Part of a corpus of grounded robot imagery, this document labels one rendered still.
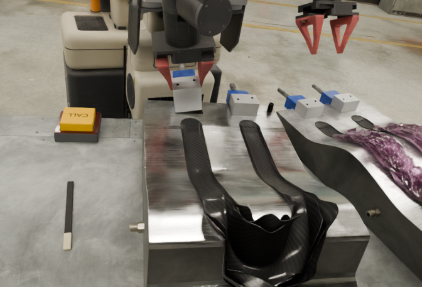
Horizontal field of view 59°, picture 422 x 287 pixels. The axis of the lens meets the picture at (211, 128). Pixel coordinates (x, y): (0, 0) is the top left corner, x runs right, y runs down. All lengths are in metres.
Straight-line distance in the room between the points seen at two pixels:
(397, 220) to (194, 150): 0.34
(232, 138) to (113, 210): 0.23
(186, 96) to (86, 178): 0.22
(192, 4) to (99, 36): 0.76
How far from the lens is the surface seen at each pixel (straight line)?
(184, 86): 0.66
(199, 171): 0.58
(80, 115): 0.77
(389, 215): 0.67
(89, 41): 1.24
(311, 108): 0.83
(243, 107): 0.70
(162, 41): 0.63
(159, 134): 0.63
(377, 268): 0.65
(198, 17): 0.50
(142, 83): 0.99
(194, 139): 0.64
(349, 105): 0.91
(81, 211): 0.62
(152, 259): 0.42
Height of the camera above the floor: 1.25
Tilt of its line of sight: 33 degrees down
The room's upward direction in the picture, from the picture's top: 10 degrees clockwise
